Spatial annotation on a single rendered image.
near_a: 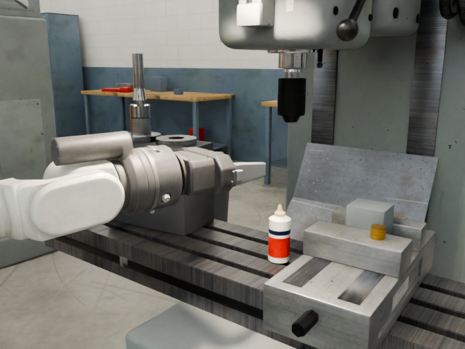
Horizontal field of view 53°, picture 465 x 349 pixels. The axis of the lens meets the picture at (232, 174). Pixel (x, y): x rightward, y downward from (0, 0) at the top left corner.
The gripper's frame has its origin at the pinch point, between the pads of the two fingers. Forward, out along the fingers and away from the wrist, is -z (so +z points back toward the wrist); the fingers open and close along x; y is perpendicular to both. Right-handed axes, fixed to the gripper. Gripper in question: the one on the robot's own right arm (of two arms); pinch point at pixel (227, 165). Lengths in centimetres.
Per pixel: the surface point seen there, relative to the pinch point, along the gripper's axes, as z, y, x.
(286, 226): -13.6, 13.1, 0.1
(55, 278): -32, 113, 216
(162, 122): -300, 73, 551
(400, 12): -32.4, -24.2, -7.4
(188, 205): -7.5, 13.8, 23.5
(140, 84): -5.2, -10.9, 38.8
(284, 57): -11.3, -16.4, -0.3
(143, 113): -5.1, -4.6, 37.6
